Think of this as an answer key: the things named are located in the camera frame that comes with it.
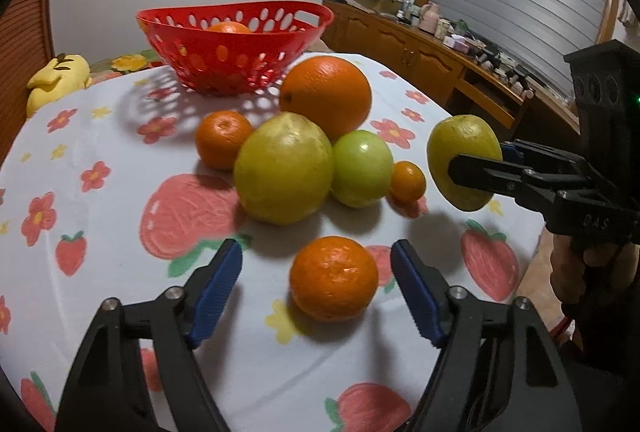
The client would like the small yellow-green pear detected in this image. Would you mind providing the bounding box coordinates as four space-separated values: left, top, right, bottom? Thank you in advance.
426 115 503 212

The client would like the wooden louvered door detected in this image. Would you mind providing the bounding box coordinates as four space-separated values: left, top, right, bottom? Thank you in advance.
0 0 55 158

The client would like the tiny orange kumquat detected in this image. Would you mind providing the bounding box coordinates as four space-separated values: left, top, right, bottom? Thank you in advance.
388 161 427 205

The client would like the small mandarin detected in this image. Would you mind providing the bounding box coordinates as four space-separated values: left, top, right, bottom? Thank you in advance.
195 110 254 171

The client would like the person's right forearm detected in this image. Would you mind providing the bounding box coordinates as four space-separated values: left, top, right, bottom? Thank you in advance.
550 307 640 432

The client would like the red perforated plastic basket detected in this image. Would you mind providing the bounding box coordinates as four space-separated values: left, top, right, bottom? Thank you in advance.
135 1 335 97

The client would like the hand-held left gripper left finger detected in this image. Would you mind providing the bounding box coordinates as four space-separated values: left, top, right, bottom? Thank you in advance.
54 238 244 432

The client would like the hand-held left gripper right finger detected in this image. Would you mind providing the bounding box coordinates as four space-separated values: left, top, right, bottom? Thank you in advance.
390 239 583 432

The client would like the yellow plush toy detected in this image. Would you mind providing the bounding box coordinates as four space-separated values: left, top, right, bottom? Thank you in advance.
26 53 92 118

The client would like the pink ceramic jug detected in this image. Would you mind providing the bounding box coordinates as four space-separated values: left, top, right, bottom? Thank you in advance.
419 2 441 33

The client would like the wooden sideboard cabinet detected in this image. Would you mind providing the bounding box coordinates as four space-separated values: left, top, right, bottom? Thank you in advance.
322 0 586 138

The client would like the large navel orange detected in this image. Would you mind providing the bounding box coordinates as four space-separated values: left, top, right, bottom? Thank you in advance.
278 55 373 143

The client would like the floral blanket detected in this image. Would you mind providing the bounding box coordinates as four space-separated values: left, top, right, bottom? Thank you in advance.
90 50 166 78

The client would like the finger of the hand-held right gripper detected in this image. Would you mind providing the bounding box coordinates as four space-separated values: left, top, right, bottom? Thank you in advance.
501 139 584 169
447 153 562 209

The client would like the white floral strawberry tablecloth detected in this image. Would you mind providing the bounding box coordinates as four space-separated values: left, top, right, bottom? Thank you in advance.
0 51 546 432

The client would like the green apple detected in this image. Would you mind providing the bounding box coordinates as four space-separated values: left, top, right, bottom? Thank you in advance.
330 130 395 208

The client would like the person's right hand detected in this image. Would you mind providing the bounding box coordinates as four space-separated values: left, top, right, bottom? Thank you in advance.
550 232 640 318

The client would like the row of small desk items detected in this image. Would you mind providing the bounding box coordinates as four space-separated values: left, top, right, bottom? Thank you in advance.
440 17 538 98

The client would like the large yellow-green citrus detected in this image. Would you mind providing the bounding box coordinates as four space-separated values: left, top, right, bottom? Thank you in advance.
233 112 334 226

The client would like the medium mandarin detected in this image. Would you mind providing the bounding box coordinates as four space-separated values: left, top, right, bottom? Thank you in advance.
289 236 379 323

